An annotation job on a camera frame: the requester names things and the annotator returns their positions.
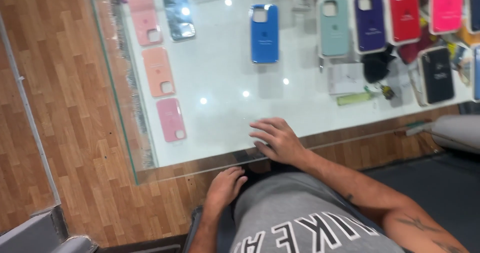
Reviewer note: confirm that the person's right hand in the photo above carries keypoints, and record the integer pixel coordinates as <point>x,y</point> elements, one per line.
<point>285,144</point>

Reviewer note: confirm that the person's left hand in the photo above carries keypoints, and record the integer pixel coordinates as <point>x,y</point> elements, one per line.
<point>223,189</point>

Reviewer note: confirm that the person's right fingers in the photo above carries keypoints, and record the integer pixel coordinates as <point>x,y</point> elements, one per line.
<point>262,135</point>

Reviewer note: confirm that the person's left fingers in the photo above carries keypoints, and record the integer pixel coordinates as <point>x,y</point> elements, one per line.
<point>235,175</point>

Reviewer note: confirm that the grey printed shirt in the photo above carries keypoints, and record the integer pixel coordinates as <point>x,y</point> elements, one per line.
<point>300,215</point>

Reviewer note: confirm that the rose pink phone case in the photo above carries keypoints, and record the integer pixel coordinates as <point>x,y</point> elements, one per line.
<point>170,118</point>

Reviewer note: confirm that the green lighter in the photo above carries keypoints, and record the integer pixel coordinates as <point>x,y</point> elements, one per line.
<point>352,98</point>

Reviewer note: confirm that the white paper sheet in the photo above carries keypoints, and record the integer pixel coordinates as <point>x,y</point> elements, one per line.
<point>345,78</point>

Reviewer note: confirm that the peach phone case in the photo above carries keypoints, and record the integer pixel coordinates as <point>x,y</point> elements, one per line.
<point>157,69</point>

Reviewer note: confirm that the teal phone case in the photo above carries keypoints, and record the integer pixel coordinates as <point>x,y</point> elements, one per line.
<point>334,34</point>

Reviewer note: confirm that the black cloth pouch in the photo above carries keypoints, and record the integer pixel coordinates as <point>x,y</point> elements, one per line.
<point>377,65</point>

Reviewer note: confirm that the glossy dark grey phone case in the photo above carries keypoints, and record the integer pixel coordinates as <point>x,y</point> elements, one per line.
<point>178,15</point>

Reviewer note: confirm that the purple phone case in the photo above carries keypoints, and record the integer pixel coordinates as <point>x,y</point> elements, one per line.
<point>370,28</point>

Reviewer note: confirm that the green pen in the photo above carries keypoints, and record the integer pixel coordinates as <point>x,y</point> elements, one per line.
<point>417,127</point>

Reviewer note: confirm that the dark red phone case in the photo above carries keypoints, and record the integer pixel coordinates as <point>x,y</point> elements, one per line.
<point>412,50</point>

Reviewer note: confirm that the black phone case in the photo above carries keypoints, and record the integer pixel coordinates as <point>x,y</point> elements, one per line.
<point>437,77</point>

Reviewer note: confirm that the grey padded chair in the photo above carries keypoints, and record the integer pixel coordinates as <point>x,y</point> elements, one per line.
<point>459,133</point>

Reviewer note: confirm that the grey cabinet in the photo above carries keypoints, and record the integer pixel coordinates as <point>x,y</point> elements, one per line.
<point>33,232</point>

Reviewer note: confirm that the hot pink phone case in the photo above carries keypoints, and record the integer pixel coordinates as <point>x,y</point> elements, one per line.
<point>446,11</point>

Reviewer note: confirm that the light blue phone case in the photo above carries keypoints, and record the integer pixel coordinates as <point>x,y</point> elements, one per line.
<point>477,73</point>

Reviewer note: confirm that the navy phone case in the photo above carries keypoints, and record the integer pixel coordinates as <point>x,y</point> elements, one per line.
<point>474,9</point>

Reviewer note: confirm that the white floor rail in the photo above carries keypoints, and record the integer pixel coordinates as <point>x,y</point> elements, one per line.
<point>28,107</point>

